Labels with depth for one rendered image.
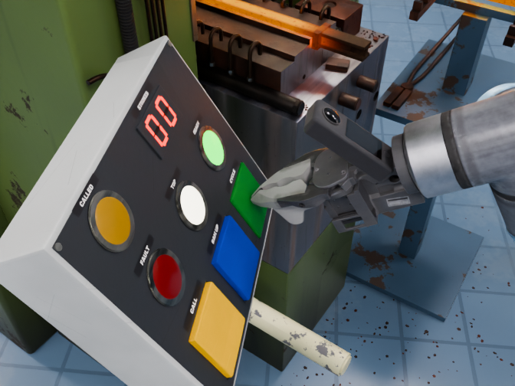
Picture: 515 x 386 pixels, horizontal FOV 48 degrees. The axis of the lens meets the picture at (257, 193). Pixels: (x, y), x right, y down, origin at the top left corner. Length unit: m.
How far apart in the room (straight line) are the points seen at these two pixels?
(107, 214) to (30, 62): 0.48
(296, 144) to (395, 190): 0.40
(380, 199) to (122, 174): 0.31
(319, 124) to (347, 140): 0.04
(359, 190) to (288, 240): 0.60
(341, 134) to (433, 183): 0.11
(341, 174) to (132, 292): 0.28
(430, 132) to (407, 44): 2.55
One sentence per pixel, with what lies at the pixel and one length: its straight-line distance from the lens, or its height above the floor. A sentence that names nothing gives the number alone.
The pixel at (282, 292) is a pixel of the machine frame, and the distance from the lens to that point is 1.42.
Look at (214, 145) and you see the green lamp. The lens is 0.71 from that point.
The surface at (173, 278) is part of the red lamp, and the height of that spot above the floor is 1.09.
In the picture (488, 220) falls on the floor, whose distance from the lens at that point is 2.27.
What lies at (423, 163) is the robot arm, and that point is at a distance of 0.64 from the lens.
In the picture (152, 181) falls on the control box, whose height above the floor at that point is 1.14.
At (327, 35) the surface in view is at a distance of 1.10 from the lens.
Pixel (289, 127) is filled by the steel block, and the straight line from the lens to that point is 1.05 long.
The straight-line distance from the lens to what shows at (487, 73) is 1.70.
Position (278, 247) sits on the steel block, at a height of 0.55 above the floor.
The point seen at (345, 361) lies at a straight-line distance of 1.05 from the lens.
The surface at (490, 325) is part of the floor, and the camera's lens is 1.97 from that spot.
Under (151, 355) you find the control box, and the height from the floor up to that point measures 1.06.
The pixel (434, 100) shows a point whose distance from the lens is 1.55.
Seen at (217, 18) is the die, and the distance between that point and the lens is 1.20.
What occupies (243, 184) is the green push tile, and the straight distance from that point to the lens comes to 0.75.
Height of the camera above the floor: 1.54
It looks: 45 degrees down
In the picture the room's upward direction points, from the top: straight up
